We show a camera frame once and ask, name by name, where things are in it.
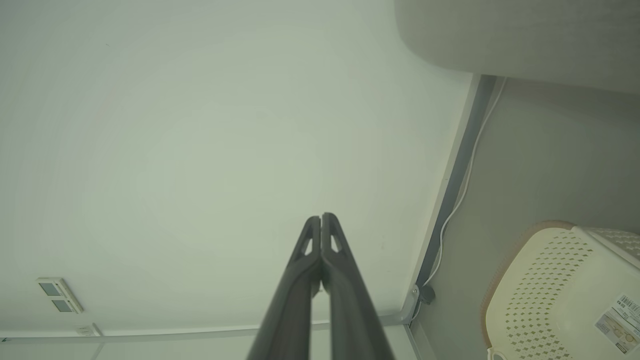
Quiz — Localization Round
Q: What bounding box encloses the cream perforated laundry basket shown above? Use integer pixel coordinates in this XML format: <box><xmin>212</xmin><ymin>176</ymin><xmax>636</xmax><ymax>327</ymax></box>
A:
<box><xmin>481</xmin><ymin>221</ymin><xmax>640</xmax><ymax>360</ymax></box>

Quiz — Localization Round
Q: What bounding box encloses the white barcode sticker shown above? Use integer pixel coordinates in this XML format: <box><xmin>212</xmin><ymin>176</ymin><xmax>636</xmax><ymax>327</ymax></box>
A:
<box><xmin>594</xmin><ymin>293</ymin><xmax>640</xmax><ymax>356</ymax></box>

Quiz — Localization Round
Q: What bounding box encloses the small white wall plate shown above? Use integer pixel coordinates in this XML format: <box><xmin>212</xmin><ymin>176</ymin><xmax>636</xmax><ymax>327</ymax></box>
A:
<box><xmin>75</xmin><ymin>323</ymin><xmax>104</xmax><ymax>339</ymax></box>

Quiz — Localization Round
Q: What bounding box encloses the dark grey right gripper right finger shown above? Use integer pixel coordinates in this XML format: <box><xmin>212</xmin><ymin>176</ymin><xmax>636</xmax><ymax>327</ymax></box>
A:
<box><xmin>321</xmin><ymin>212</ymin><xmax>396</xmax><ymax>360</ymax></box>

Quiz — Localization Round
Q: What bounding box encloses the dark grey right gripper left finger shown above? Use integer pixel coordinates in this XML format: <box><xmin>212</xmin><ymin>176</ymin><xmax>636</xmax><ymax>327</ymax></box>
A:
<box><xmin>246</xmin><ymin>215</ymin><xmax>322</xmax><ymax>360</ymax></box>

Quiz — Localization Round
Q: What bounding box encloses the white floor cable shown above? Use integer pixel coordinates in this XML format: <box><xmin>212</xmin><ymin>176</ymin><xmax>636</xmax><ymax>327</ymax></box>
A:
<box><xmin>422</xmin><ymin>77</ymin><xmax>508</xmax><ymax>289</ymax></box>

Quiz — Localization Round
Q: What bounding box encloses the grey metal frame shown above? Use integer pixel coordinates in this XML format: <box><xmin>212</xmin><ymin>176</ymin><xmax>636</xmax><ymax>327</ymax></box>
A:
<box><xmin>0</xmin><ymin>284</ymin><xmax>436</xmax><ymax>360</ymax></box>

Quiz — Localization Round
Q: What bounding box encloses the grey upholstered furniture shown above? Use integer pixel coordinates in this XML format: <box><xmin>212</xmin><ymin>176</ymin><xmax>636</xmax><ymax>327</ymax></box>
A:
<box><xmin>394</xmin><ymin>0</ymin><xmax>640</xmax><ymax>96</ymax></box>

